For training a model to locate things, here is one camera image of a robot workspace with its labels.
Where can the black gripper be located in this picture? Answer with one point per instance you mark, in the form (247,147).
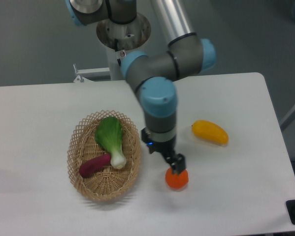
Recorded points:
(166,149)

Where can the purple sweet potato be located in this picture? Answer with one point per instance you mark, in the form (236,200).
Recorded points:
(93,165)

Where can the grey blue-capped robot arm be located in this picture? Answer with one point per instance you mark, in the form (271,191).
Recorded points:
(152,78)

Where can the woven wicker basket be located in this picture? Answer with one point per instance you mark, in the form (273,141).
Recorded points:
(107,183)

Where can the orange tangerine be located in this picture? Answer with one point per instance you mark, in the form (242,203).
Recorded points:
(176,181)

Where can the yellow mango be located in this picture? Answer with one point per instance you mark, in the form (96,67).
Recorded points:
(210,131)

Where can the green bok choy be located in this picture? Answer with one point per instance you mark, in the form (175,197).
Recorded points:
(109,136)

